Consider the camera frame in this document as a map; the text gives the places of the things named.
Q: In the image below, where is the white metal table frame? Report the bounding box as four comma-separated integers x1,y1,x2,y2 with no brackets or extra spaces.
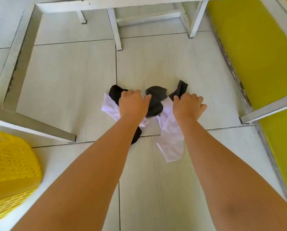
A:
0,0,287,143

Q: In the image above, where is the white metal stool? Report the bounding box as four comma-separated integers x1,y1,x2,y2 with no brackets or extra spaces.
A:
75,0,209,51

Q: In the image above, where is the person's left hand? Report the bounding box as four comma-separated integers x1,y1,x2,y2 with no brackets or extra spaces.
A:
119,90,152,122

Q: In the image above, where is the white sock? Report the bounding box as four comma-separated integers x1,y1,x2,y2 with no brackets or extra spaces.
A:
155,96,185,163
101,93,156,128

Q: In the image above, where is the person's left forearm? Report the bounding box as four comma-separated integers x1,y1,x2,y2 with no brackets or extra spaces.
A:
11,116,143,231

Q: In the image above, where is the dark grey sock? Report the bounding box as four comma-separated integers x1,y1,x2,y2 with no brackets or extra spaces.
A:
145,86,168,118
168,80,189,102

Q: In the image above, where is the person's right forearm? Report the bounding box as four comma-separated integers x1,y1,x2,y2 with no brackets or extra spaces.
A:
178,119,287,231

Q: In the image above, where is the person's right hand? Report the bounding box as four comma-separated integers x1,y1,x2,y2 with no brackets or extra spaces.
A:
173,92,208,123

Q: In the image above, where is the yellow plastic laundry basket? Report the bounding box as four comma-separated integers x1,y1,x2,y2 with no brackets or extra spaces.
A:
0,127,43,225

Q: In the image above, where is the black sock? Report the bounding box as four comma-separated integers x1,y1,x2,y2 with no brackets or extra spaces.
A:
109,85,129,107
131,127,143,145

